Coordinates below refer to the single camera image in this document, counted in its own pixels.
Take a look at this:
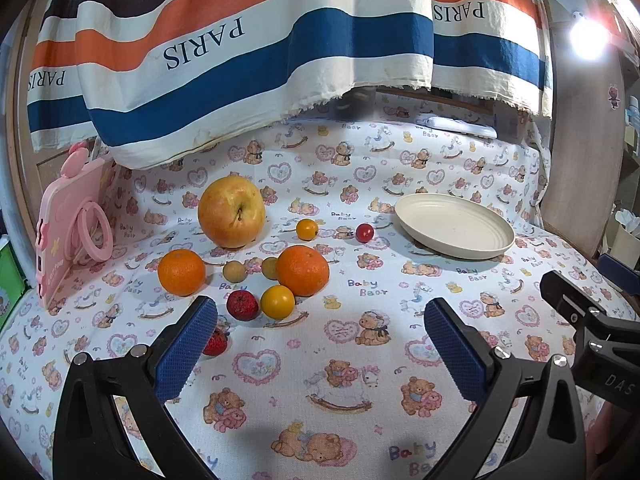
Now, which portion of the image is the pink tablet case with ring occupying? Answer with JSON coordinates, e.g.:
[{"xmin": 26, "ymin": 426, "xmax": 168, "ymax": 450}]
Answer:
[{"xmin": 36, "ymin": 141, "xmax": 116, "ymax": 308}]

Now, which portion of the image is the baby bear printed bedsheet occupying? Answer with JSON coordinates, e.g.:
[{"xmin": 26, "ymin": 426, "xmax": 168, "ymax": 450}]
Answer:
[{"xmin": 0, "ymin": 91, "xmax": 639, "ymax": 480}]

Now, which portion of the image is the cartoon sticker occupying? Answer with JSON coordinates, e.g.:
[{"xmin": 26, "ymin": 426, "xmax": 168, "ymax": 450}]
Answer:
[{"xmin": 608, "ymin": 84, "xmax": 620, "ymax": 110}]

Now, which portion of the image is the red cherry tomato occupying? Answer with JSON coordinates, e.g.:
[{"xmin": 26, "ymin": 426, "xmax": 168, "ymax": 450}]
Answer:
[{"xmin": 355, "ymin": 223, "xmax": 374, "ymax": 244}]

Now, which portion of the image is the brown longan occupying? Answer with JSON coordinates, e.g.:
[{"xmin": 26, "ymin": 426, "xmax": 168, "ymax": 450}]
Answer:
[
  {"xmin": 262, "ymin": 257, "xmax": 278, "ymax": 281},
  {"xmin": 222, "ymin": 260, "xmax": 247, "ymax": 283}
]

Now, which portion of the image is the red strawberry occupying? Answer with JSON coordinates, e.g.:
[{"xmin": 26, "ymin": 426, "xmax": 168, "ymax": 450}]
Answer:
[{"xmin": 202, "ymin": 328, "xmax": 228, "ymax": 358}]

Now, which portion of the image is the wooden headboard panel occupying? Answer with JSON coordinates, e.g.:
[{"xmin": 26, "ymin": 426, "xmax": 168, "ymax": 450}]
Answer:
[{"xmin": 541, "ymin": 0, "xmax": 625, "ymax": 258}]

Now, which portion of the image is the striped Paris blanket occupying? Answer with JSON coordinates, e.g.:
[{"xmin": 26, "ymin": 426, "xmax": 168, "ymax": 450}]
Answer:
[{"xmin": 27, "ymin": 0, "xmax": 552, "ymax": 169}]

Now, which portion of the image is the orange mandarin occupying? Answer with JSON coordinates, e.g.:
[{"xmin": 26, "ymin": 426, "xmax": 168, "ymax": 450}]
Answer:
[
  {"xmin": 157, "ymin": 249, "xmax": 206, "ymax": 297},
  {"xmin": 276, "ymin": 245, "xmax": 330, "ymax": 297}
]

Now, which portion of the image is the small orange tomato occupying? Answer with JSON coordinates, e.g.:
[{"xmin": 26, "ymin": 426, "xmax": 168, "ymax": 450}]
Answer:
[{"xmin": 295, "ymin": 219, "xmax": 319, "ymax": 242}]

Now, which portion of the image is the dark red round fruit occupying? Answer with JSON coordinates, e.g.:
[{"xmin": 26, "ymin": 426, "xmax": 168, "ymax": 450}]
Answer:
[{"xmin": 226, "ymin": 290, "xmax": 260, "ymax": 322}]

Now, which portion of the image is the yellow-orange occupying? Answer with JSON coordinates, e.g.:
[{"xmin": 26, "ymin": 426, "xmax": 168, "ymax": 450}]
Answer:
[{"xmin": 260, "ymin": 285, "xmax": 295, "ymax": 321}]

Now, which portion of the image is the green book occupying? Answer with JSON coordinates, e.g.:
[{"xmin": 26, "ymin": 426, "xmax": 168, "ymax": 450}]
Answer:
[{"xmin": 0, "ymin": 234, "xmax": 27, "ymax": 327}]

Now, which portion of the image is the large yellow-orange grapefruit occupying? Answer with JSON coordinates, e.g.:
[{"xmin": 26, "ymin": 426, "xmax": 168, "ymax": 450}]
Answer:
[{"xmin": 198, "ymin": 176, "xmax": 266, "ymax": 249}]

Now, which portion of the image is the cream round plate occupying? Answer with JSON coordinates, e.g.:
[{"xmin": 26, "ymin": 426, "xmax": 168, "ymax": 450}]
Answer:
[{"xmin": 395, "ymin": 194, "xmax": 515, "ymax": 261}]

